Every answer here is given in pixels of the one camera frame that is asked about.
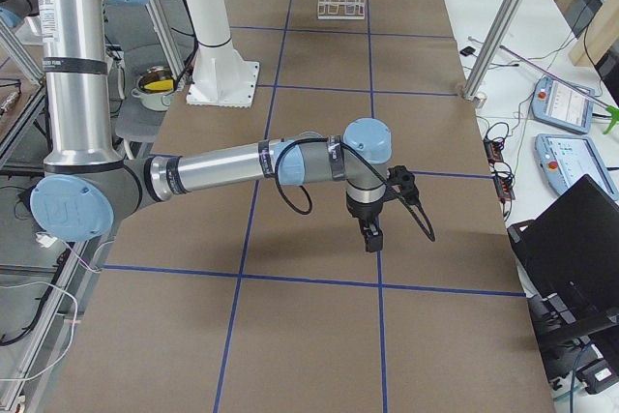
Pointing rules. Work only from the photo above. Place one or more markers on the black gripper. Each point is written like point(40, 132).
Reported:
point(364, 211)

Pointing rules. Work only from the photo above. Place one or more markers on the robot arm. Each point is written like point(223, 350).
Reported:
point(88, 186)

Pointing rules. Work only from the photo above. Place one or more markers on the black laptop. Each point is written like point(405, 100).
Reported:
point(571, 249)

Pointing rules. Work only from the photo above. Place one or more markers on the teach pendant near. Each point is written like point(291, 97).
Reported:
point(564, 159)

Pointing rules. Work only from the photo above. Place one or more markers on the teach pendant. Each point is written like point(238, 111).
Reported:
point(558, 105)
point(564, 159)

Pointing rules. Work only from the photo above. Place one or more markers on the teach pendant far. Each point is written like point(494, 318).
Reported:
point(558, 105)

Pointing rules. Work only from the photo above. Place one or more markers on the white pot with corn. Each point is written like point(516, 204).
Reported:
point(154, 88)

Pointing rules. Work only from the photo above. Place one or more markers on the reacher grabber tool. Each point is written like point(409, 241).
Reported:
point(610, 109)

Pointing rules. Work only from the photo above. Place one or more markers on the orange black cable hub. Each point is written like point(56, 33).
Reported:
point(502, 174)

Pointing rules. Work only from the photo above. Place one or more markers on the aluminium frame post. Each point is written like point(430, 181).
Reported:
point(496, 33)

